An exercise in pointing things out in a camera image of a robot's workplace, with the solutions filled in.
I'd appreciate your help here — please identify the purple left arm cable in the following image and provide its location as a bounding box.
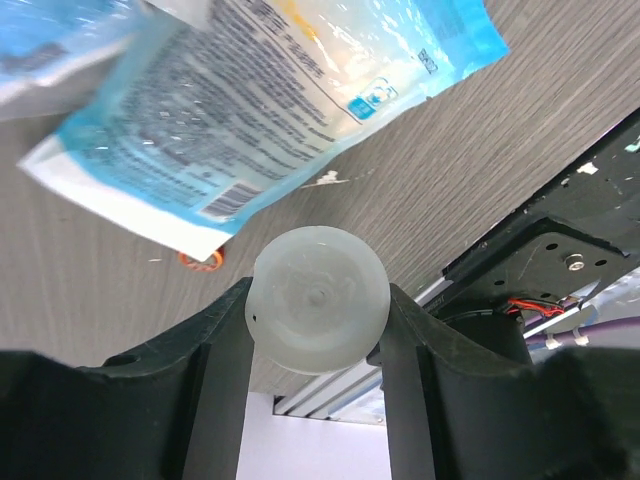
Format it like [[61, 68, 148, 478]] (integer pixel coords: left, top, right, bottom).
[[522, 312, 640, 351]]

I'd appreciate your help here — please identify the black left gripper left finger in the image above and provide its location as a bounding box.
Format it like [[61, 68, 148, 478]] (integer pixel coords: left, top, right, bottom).
[[1, 278, 254, 479]]

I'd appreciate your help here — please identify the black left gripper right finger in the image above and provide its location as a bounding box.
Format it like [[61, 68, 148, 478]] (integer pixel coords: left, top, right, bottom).
[[379, 287, 639, 479]]

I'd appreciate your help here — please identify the orange rubber ring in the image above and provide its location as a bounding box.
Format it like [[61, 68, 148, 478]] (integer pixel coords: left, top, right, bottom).
[[178, 245, 226, 274]]

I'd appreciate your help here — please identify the aluminium slotted rail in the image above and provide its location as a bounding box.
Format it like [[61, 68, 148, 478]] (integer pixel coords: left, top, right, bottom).
[[272, 279, 640, 426]]

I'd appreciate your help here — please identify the large blue cotton pack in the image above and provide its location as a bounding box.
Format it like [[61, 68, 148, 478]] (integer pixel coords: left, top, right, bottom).
[[21, 0, 508, 260]]

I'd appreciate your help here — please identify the small clear blue packet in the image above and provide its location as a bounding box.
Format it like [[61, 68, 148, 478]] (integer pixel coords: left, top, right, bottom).
[[1, 1, 152, 121]]

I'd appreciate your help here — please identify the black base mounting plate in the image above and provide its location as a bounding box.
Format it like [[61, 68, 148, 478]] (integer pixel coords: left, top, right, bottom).
[[418, 112, 639, 324]]

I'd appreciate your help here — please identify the white plastic bottle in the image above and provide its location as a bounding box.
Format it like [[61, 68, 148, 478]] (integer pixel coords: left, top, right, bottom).
[[245, 226, 391, 375]]

